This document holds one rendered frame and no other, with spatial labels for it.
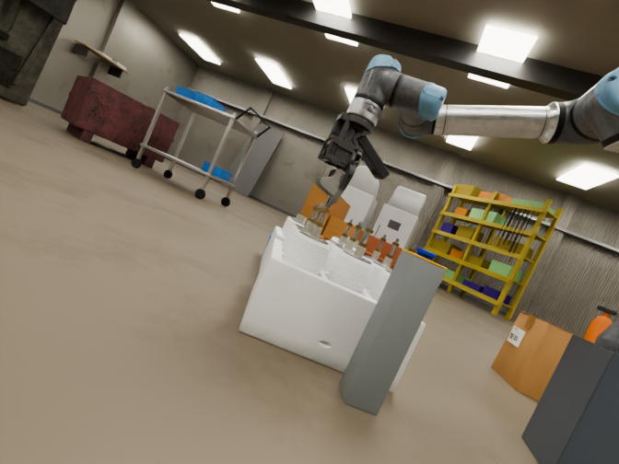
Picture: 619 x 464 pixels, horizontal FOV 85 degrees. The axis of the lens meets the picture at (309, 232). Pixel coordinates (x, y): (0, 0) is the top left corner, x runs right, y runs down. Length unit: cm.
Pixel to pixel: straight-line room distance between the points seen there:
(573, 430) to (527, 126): 67
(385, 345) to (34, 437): 51
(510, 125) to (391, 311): 55
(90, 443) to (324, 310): 49
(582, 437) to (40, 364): 97
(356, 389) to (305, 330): 17
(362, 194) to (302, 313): 564
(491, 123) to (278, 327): 70
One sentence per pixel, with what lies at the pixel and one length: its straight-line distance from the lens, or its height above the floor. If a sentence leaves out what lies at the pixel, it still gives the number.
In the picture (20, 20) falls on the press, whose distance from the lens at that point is 629.
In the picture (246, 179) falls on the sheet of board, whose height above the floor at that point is 45.
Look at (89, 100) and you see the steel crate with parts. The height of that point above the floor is 43.
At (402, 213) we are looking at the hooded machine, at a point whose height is 100.
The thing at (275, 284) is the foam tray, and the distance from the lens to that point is 75.
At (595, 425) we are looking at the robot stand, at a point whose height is 15.
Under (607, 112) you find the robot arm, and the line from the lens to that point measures 89.
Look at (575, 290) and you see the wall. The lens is 1037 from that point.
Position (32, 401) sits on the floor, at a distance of 49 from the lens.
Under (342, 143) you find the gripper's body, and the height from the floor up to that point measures 48.
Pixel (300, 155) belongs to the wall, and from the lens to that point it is 1053.
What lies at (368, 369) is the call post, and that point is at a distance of 70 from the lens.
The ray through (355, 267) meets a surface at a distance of 79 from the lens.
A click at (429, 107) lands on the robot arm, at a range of 83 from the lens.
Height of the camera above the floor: 30
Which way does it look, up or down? 3 degrees down
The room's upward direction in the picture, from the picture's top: 24 degrees clockwise
